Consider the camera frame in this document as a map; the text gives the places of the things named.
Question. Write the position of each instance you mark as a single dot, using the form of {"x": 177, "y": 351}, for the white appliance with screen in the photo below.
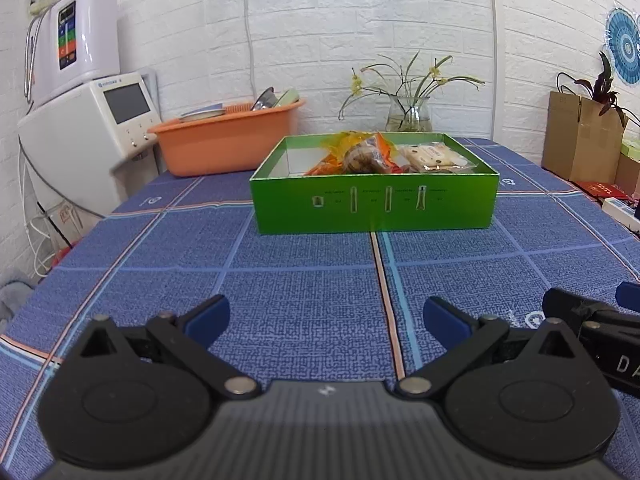
{"x": 75, "y": 145}

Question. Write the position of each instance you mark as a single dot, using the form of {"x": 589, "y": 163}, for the white power strip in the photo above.
{"x": 620, "y": 212}

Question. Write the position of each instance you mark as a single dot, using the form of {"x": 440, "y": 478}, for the green cardboard box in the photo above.
{"x": 375, "y": 205}

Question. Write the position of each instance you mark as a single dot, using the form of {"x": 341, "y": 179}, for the small brown cardboard box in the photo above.
{"x": 629, "y": 175}

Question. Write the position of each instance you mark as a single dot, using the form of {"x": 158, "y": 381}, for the flat red book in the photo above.
{"x": 602, "y": 190}

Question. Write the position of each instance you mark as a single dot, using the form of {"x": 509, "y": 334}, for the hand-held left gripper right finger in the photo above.
{"x": 445, "y": 317}

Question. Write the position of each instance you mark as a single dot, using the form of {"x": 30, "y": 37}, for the blue checked tablecloth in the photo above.
{"x": 300, "y": 270}

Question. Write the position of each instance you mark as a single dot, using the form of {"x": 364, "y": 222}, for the white wall pipe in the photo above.
{"x": 247, "y": 20}
{"x": 492, "y": 50}

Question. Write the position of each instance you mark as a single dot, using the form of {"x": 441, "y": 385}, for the dark purple leaf plant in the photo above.
{"x": 602, "y": 85}

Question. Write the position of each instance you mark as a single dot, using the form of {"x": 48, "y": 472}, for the metal bowl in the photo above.
{"x": 262, "y": 100}

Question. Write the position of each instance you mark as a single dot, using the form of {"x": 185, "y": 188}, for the grey cloth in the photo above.
{"x": 15, "y": 302}

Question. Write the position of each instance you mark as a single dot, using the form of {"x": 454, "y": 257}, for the yellow flowering plant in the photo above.
{"x": 410, "y": 75}

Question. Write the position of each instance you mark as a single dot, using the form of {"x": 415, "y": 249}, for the pale green plate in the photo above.
{"x": 286, "y": 98}

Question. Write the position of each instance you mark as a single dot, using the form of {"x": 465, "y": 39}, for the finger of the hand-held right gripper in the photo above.
{"x": 629, "y": 294}
{"x": 570, "y": 305}

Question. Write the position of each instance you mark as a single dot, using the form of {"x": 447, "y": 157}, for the white water purifier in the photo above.
{"x": 85, "y": 40}

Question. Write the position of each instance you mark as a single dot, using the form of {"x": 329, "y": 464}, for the orange plastic basin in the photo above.
{"x": 225, "y": 145}

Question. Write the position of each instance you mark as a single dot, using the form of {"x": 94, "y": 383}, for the orange snack packet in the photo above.
{"x": 325, "y": 166}

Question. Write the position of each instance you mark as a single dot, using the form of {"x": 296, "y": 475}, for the large blue paper fan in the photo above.
{"x": 625, "y": 47}

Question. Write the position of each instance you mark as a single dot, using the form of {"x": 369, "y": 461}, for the yellow twist snack packet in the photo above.
{"x": 345, "y": 139}

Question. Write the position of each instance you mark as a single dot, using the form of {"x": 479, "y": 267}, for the clear brown snack packet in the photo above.
{"x": 365, "y": 157}

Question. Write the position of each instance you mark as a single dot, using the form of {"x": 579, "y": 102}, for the clear pale biscuit packet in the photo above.
{"x": 430, "y": 156}

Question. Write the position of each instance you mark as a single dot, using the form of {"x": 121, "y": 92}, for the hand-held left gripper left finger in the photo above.
{"x": 210, "y": 316}

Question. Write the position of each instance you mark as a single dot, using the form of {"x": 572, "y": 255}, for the glass vase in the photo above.
{"x": 409, "y": 117}

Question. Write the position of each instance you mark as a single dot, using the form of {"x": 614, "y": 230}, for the small light green box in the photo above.
{"x": 632, "y": 147}

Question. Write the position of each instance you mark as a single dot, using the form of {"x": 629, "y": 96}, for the brown paper bag with plant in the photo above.
{"x": 575, "y": 140}

